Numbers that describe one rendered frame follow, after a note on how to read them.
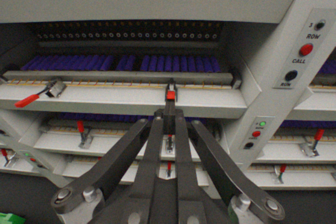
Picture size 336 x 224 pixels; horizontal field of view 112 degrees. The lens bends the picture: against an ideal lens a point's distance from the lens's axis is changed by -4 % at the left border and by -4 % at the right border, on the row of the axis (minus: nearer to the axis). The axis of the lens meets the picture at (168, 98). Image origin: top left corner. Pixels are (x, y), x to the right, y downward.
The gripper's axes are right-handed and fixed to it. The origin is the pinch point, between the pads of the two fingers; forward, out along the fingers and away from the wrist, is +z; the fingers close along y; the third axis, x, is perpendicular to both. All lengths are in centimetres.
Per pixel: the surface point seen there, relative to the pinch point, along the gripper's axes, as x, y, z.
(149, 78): 3.0, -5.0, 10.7
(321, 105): -1.1, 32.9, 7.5
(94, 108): -3.5, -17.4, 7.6
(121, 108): -3.2, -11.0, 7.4
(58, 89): 0.6, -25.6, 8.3
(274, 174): -36, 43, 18
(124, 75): 3.5, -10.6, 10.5
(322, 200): -54, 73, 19
